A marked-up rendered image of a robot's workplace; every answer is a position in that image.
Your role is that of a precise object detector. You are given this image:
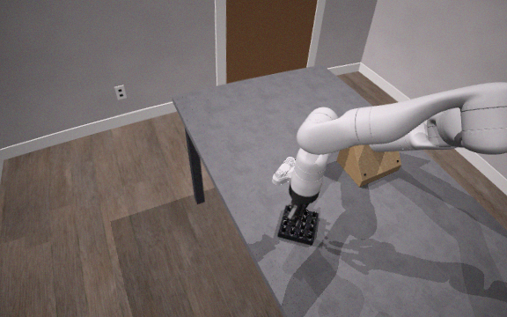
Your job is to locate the black knob box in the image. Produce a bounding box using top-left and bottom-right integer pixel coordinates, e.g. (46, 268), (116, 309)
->
(277, 205), (319, 245)

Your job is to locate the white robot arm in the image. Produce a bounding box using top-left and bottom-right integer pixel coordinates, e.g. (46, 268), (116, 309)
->
(272, 82), (507, 196)

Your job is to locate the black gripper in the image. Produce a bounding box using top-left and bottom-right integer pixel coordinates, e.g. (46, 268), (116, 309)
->
(285, 186), (319, 226)

